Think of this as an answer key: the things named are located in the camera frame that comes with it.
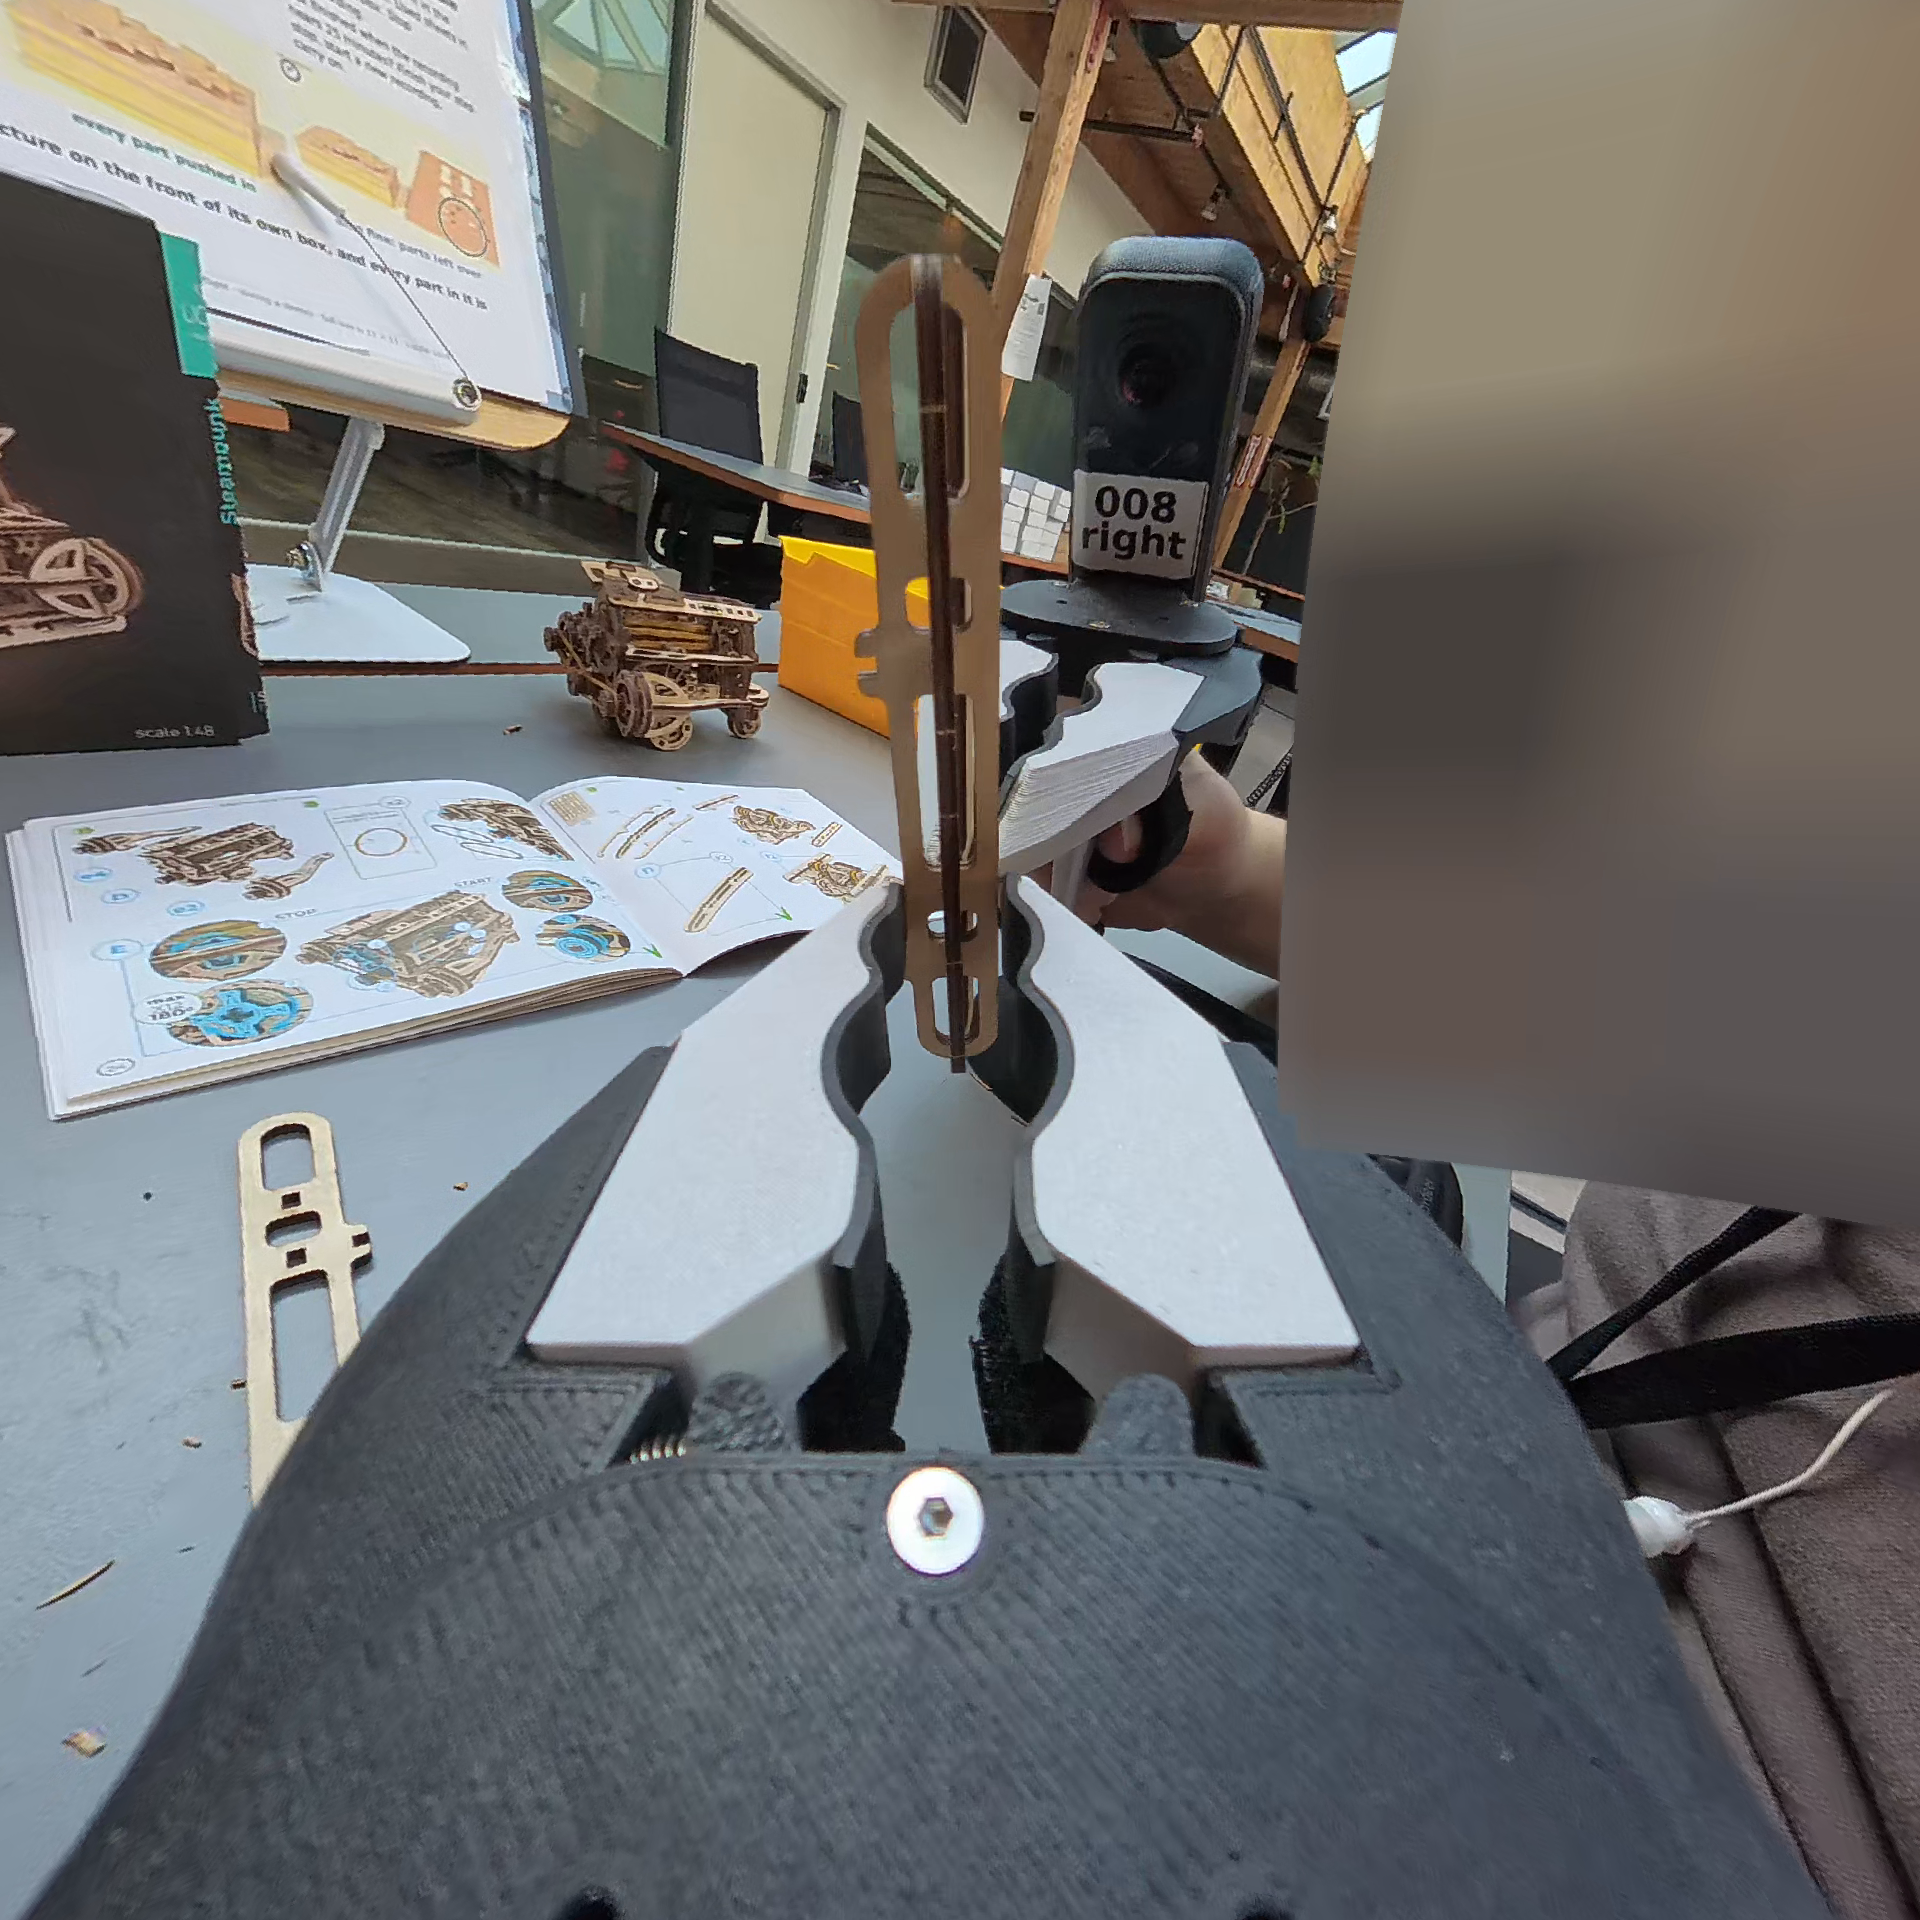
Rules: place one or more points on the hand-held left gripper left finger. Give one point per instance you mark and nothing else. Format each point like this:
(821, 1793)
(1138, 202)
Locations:
(720, 1185)

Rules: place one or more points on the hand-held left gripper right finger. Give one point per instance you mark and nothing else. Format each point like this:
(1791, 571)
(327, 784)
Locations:
(1179, 1201)

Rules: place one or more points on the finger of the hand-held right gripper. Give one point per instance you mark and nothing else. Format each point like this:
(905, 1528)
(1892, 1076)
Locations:
(1103, 781)
(1016, 670)

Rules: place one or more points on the wooden slotted bar assembly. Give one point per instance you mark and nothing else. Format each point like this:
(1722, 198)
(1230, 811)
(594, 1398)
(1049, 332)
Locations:
(888, 601)

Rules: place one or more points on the assembled wooden model vehicle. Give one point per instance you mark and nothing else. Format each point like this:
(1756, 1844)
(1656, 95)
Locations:
(661, 653)

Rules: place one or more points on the black model kit box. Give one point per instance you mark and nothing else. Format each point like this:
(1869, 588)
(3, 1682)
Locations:
(104, 450)

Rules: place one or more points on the person's right hand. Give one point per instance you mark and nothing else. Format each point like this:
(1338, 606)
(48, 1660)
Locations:
(1230, 892)

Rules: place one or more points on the paper notice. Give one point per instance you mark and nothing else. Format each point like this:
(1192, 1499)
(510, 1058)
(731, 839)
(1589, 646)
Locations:
(1028, 327)

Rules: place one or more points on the stack of small white boxes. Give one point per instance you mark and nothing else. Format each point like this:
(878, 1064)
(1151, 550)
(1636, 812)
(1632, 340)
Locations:
(1034, 519)

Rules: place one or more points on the yellow plastic bin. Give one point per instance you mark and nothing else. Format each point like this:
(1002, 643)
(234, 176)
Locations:
(832, 630)

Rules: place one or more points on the black quilted rest pad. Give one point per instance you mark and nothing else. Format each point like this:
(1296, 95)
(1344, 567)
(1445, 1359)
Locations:
(1418, 1201)

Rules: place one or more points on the black office chair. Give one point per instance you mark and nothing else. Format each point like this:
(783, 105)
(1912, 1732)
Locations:
(705, 404)
(848, 442)

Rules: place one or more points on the wooden top office desk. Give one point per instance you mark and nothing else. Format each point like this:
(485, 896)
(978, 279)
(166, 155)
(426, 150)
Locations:
(751, 473)

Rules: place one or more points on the illustrated instruction booklet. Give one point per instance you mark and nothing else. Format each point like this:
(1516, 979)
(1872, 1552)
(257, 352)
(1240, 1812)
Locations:
(375, 931)

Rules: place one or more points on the flat slotted wooden part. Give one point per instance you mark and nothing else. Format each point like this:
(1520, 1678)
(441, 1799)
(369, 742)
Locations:
(279, 1351)

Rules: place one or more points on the metal and wood document stand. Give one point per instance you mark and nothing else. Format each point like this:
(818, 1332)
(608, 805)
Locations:
(360, 622)

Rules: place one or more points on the person's grey top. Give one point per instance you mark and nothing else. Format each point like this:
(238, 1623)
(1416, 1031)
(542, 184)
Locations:
(1771, 1650)

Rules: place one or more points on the wooden support post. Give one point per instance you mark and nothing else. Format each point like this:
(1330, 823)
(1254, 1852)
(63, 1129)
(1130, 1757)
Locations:
(1050, 150)

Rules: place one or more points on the small wall vent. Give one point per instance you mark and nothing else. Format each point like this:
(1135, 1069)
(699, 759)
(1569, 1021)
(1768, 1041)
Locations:
(954, 61)

